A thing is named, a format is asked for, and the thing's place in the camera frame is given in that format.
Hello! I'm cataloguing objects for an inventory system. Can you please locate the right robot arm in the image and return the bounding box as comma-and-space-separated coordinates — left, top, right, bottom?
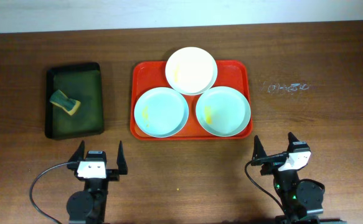
247, 133, 325, 223

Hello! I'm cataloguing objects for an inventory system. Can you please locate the light green plate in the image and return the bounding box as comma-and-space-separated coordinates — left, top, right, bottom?
195, 86, 251, 138

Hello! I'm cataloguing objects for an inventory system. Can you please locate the red plastic tray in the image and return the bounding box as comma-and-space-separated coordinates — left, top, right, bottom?
130, 60, 250, 141

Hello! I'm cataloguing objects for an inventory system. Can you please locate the dark green tray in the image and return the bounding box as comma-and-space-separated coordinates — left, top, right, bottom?
45, 62, 104, 140

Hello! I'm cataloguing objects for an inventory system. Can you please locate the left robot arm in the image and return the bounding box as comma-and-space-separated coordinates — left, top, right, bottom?
67, 141, 128, 224

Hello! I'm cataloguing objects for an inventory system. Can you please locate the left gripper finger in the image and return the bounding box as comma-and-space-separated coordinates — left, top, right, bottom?
116, 141, 128, 175
68, 140, 85, 162

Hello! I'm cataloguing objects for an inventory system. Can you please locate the green yellow sponge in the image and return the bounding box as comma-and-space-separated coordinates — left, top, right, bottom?
49, 90, 81, 116

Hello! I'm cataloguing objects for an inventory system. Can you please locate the light blue plate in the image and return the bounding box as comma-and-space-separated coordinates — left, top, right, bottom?
134, 87, 189, 138

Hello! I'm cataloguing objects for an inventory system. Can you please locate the cream white plate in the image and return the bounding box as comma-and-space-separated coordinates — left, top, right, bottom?
165, 47, 218, 95

